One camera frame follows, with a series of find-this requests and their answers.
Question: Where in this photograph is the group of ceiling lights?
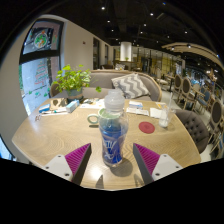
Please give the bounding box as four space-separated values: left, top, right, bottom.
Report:
99 1 201 51

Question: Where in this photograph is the blue and white packet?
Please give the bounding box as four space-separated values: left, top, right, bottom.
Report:
128 100 144 110

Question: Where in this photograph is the small blue white box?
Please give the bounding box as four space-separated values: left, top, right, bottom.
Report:
38 103 52 114

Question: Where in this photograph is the clear bottle with blue label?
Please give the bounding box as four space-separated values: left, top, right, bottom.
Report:
98 89 130 168

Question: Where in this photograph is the group of dining chairs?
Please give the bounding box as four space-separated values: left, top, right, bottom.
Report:
156 68 224 158

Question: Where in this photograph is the green potted plant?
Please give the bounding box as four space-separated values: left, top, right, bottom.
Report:
52 64 103 101

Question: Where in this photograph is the white paper napkin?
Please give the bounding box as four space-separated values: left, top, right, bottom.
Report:
149 107 164 119

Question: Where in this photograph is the white round pillar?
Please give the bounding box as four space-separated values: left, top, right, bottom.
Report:
119 41 133 62

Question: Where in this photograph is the clear plastic cup with straw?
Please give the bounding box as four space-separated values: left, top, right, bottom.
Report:
158 91 177 129

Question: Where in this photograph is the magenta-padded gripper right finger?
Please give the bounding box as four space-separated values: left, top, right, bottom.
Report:
132 143 184 186

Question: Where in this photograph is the window with painted decorations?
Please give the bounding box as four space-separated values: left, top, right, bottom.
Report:
18 18 64 116

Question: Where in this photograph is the pale green ceramic mug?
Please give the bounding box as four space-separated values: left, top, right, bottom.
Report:
86 107 116 128

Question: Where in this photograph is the flat round red coaster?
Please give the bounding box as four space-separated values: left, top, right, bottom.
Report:
138 121 156 135

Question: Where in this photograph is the yellow card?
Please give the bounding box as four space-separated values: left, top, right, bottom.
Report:
155 101 167 110

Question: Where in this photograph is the grey white chevron pillow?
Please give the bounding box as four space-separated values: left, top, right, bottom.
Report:
111 73 151 100

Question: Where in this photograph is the white leaflet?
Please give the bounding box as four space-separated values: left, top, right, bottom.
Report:
125 107 150 117

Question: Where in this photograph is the light blue tissue box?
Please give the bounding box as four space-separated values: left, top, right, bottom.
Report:
65 99 80 114

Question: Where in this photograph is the grey curved sofa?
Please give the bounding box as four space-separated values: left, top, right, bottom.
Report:
49 69 163 103

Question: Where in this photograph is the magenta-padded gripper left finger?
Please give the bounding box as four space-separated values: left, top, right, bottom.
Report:
42 143 93 186

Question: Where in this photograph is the grey tufted chair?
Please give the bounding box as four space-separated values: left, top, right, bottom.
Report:
174 109 211 154

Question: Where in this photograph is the brown card stand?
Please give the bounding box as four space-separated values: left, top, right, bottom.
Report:
49 98 69 111

